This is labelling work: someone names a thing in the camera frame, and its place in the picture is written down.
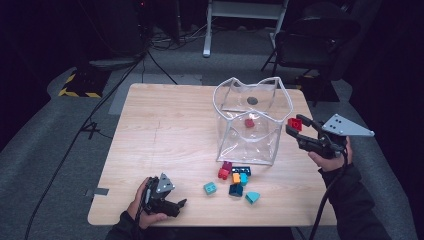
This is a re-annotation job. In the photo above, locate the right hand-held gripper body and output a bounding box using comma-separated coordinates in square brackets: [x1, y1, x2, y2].
[298, 113, 375, 160]

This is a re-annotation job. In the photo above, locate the person's left hand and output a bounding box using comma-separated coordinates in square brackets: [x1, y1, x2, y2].
[126, 177, 168, 231]

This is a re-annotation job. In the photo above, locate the dark equipment cabinet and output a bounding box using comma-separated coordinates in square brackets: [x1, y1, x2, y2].
[87, 0, 149, 71]

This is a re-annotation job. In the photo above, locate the person's right hand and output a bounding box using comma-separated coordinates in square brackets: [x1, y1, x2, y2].
[307, 135, 354, 173]

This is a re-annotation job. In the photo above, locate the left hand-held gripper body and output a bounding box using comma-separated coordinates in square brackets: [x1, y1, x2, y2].
[143, 172, 181, 218]

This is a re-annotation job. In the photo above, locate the grey tape strip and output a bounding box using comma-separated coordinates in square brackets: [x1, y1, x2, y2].
[85, 187, 110, 197]

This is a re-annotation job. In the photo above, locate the black chair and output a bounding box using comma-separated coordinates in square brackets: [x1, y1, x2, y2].
[260, 1, 363, 81]

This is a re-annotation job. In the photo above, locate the dark blue sloped toy block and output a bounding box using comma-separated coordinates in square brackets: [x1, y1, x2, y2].
[228, 183, 244, 198]

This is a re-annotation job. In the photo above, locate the bundle of floor cables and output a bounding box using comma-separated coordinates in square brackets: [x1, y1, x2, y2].
[149, 18, 209, 52]

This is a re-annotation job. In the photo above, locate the black yellow striped stand base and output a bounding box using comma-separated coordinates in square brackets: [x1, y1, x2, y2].
[295, 73, 340, 103]
[58, 66, 112, 99]

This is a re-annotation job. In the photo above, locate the white desk frame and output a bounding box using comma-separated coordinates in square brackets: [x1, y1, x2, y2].
[202, 0, 290, 58]

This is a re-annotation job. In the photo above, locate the long black floor cable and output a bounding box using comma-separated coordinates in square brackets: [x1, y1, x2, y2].
[24, 49, 149, 240]

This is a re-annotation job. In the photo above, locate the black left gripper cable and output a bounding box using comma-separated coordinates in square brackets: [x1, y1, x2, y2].
[133, 186, 151, 240]

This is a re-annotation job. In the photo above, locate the teal curved toy block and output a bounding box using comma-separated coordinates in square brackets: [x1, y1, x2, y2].
[245, 191, 261, 205]

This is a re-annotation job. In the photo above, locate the clear plastic bag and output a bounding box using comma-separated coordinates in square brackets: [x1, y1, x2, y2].
[213, 76, 295, 167]

